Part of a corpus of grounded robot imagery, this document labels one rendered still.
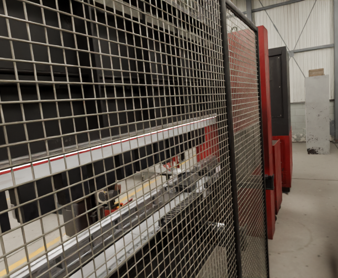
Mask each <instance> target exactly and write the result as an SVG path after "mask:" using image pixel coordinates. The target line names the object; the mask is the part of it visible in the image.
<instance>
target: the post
mask: <svg viewBox="0 0 338 278"><path fill-rule="evenodd" d="M219 5H220V6H219V12H220V13H219V14H220V19H221V20H220V26H221V27H220V31H221V40H222V41H221V46H222V47H223V48H222V53H223V55H222V57H223V67H224V68H223V74H224V87H225V88H224V91H225V100H226V101H225V106H226V107H225V108H226V113H227V114H226V119H227V120H226V125H227V134H228V144H229V145H228V150H229V168H231V169H230V180H231V182H230V185H231V192H232V193H231V198H232V199H231V202H232V210H233V221H234V222H233V227H234V232H235V233H234V238H235V239H234V244H235V254H236V255H235V260H236V265H237V266H236V271H237V272H236V276H237V278H242V266H241V248H240V230H239V212H238V203H237V185H236V167H235V149H234V131H233V114H232V103H231V86H230V68H229V50H228V32H227V22H226V5H225V0H219Z"/></svg>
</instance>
